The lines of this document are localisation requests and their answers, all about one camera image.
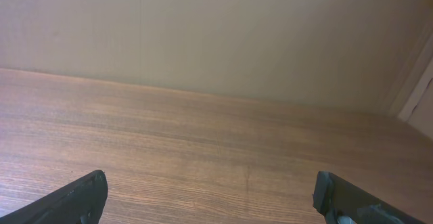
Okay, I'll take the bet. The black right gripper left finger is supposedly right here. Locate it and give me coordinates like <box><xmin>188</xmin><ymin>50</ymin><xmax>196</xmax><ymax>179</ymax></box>
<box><xmin>1</xmin><ymin>170</ymin><xmax>108</xmax><ymax>224</ymax></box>

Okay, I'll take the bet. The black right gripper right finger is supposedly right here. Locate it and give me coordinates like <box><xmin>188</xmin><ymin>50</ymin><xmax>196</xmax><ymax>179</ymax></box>
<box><xmin>313</xmin><ymin>171</ymin><xmax>424</xmax><ymax>224</ymax></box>

